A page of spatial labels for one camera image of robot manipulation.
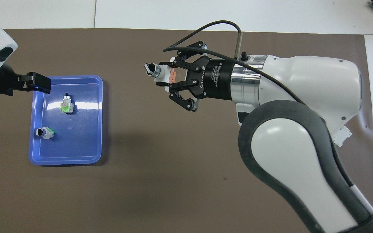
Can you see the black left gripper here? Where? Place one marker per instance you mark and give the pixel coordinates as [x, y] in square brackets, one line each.
[2, 85]

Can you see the blue plastic tray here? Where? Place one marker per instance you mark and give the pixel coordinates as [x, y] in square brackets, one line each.
[76, 142]

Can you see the green white selector switch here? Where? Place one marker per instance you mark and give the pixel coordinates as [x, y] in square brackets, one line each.
[46, 132]
[66, 105]

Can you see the orange white selector switch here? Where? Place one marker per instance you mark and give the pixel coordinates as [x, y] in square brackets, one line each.
[160, 72]

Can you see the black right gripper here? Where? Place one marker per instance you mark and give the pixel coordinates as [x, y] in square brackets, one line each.
[212, 79]

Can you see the brown table mat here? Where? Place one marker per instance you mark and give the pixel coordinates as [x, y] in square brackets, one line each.
[157, 178]

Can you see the white red circuit breaker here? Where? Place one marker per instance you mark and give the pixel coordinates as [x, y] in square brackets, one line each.
[343, 136]

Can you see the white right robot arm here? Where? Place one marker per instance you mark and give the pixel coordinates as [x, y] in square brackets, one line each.
[303, 81]

